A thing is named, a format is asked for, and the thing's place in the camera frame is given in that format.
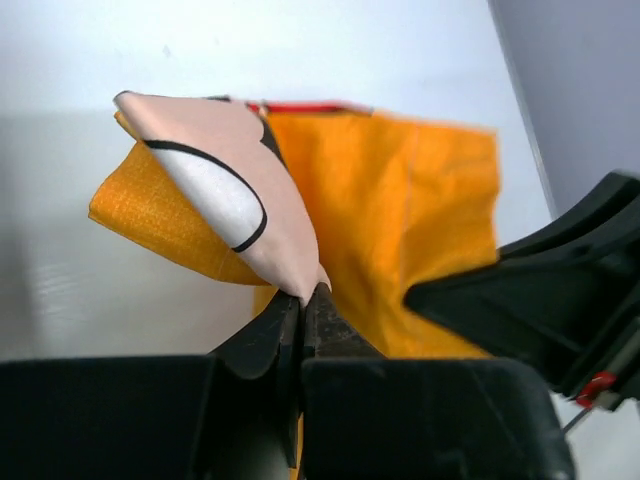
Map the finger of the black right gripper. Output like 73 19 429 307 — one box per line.
404 171 639 400

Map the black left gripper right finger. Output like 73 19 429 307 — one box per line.
301 282 386 362

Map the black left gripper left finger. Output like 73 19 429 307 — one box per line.
204 291 302 468

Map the orange cartoon print cloth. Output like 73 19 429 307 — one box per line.
89 91 500 359

